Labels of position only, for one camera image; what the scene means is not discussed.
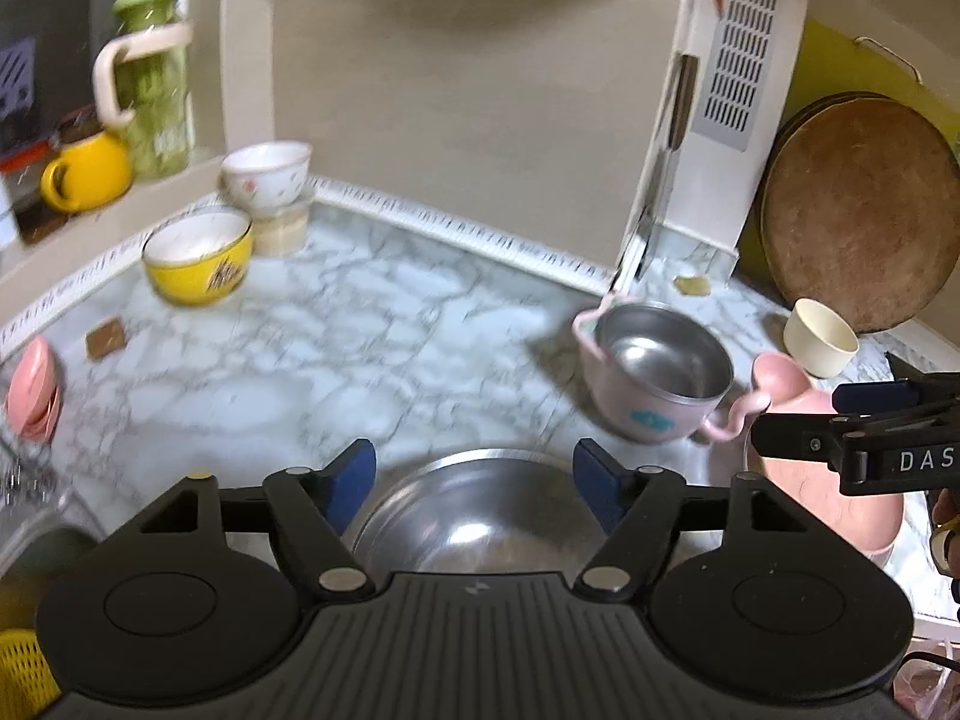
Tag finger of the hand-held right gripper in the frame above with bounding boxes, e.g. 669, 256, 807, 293
832, 351, 960, 433
750, 409, 853, 467

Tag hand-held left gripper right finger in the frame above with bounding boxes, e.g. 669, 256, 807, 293
571, 439, 815, 605

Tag pink steel-lined handled bowl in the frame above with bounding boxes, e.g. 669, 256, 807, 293
572, 292, 773, 444

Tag yellow mug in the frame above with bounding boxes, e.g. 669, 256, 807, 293
40, 131, 137, 215

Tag pink mouse-shaped plate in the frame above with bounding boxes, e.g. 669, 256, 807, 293
742, 351, 908, 560

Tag green thermos pitcher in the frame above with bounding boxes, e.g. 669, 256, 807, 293
92, 0, 194, 179

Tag plastic bag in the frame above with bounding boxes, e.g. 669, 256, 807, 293
894, 637, 960, 720

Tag grey vent grille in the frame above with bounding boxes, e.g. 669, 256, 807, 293
690, 0, 793, 152

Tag round wooden cutting board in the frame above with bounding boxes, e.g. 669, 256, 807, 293
759, 92, 960, 335

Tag pink plastic dish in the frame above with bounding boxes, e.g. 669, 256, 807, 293
6, 336, 63, 442

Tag white floral bowl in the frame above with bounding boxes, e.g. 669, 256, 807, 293
220, 141, 313, 212

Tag yellow ceramic bowl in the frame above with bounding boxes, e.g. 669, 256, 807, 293
142, 208, 254, 308

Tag steel sink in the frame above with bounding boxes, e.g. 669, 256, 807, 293
0, 427, 113, 631

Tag yellow plastic cutting board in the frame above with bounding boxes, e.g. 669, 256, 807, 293
739, 19, 960, 293

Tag small brown square scrap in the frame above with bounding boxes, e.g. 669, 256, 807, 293
85, 319, 128, 359

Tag yellow plastic basket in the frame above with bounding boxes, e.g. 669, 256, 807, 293
0, 626, 62, 720

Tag white patterned edge strip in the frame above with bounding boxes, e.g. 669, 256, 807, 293
0, 176, 625, 362

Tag stainless steel bowl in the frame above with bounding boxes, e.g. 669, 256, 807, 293
349, 448, 627, 580

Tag cleaver with wooden handle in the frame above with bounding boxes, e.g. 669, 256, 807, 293
616, 52, 701, 295

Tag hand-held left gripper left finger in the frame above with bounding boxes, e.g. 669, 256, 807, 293
139, 439, 377, 605

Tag cream bowl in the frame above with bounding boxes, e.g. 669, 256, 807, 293
784, 298, 860, 380

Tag person's right hand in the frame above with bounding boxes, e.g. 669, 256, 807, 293
928, 493, 960, 605

